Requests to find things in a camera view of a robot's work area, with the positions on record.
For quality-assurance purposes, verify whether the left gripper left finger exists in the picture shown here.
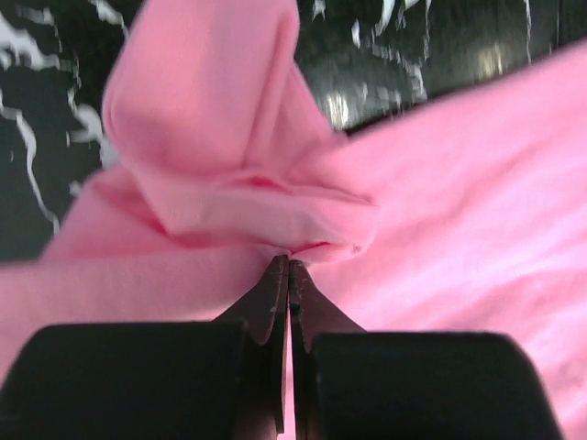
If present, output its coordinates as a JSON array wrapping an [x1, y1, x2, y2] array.
[[1, 256, 289, 439]]

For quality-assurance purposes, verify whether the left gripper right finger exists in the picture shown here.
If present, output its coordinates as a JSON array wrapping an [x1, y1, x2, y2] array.
[[289, 261, 562, 439]]

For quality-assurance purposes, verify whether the pink t shirt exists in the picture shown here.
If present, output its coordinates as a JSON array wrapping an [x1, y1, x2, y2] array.
[[1, 1, 586, 439]]

